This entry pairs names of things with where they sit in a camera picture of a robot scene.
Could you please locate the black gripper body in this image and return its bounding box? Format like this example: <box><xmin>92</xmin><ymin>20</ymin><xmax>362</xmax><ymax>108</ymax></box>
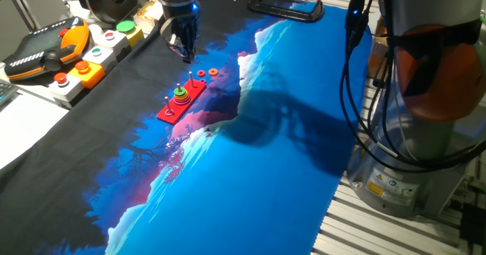
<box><xmin>163</xmin><ymin>3</ymin><xmax>202</xmax><ymax>40</ymax></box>

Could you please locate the printed landscape cloth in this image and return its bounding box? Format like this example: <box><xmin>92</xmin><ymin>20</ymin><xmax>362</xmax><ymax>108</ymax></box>
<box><xmin>0</xmin><ymin>0</ymin><xmax>375</xmax><ymax>255</ymax></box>

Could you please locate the white paper sheet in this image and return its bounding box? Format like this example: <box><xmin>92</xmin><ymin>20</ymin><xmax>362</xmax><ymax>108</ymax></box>
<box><xmin>0</xmin><ymin>90</ymin><xmax>70</xmax><ymax>172</ymax></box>

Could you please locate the black keyboard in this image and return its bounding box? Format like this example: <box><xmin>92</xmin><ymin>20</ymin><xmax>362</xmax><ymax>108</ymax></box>
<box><xmin>0</xmin><ymin>78</ymin><xmax>19</xmax><ymax>107</ymax></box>

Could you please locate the black USB cable blue light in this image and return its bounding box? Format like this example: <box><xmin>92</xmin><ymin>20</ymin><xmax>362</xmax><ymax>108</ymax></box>
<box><xmin>339</xmin><ymin>0</ymin><xmax>486</xmax><ymax>175</ymax></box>

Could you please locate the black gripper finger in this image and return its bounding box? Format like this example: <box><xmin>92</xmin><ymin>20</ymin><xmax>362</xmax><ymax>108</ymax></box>
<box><xmin>185</xmin><ymin>34</ymin><xmax>198</xmax><ymax>65</ymax></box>
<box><xmin>172</xmin><ymin>34</ymin><xmax>188</xmax><ymax>61</ymax></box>

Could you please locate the small printed cardboard box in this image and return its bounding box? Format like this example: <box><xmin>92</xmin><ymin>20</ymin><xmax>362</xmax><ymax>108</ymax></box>
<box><xmin>133</xmin><ymin>0</ymin><xmax>166</xmax><ymax>33</ymax></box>

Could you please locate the open cardboard box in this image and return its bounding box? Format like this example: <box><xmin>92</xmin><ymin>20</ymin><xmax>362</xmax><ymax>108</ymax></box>
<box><xmin>367</xmin><ymin>17</ymin><xmax>389</xmax><ymax>80</ymax></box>

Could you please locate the white box red mushroom button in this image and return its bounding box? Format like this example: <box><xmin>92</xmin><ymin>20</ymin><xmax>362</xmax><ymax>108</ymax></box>
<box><xmin>48</xmin><ymin>71</ymin><xmax>86</xmax><ymax>109</ymax></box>

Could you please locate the orange box orange button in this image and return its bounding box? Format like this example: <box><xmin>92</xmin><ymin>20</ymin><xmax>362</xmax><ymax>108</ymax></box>
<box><xmin>67</xmin><ymin>59</ymin><xmax>107</xmax><ymax>90</ymax></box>

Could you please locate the aluminium frame post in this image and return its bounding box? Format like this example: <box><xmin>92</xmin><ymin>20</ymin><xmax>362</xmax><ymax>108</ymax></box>
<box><xmin>5</xmin><ymin>0</ymin><xmax>42</xmax><ymax>33</ymax></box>

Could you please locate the black orange teach pendant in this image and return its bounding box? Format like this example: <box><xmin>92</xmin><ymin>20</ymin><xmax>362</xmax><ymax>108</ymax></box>
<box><xmin>2</xmin><ymin>16</ymin><xmax>91</xmax><ymax>83</ymax></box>

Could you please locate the black C-clamp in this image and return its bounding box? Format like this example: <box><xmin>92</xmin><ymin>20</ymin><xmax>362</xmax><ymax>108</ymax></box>
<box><xmin>247</xmin><ymin>0</ymin><xmax>325</xmax><ymax>24</ymax></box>

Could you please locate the black filament spool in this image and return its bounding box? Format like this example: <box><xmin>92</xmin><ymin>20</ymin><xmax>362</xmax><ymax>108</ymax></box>
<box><xmin>75</xmin><ymin>0</ymin><xmax>140</xmax><ymax>25</ymax></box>

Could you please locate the red Hanoi base with pegs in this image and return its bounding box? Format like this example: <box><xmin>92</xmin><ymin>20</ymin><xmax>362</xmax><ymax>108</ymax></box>
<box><xmin>156</xmin><ymin>71</ymin><xmax>208</xmax><ymax>126</ymax></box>

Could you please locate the white box small red button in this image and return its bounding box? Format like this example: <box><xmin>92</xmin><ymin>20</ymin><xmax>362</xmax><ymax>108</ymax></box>
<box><xmin>94</xmin><ymin>29</ymin><xmax>132</xmax><ymax>58</ymax></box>

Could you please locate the white box green button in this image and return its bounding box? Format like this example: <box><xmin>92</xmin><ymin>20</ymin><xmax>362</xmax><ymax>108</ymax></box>
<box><xmin>81</xmin><ymin>45</ymin><xmax>119</xmax><ymax>74</ymax></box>

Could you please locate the yellow box green button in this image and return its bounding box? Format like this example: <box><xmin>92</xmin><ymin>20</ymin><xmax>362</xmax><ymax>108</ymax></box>
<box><xmin>115</xmin><ymin>19</ymin><xmax>146</xmax><ymax>49</ymax></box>

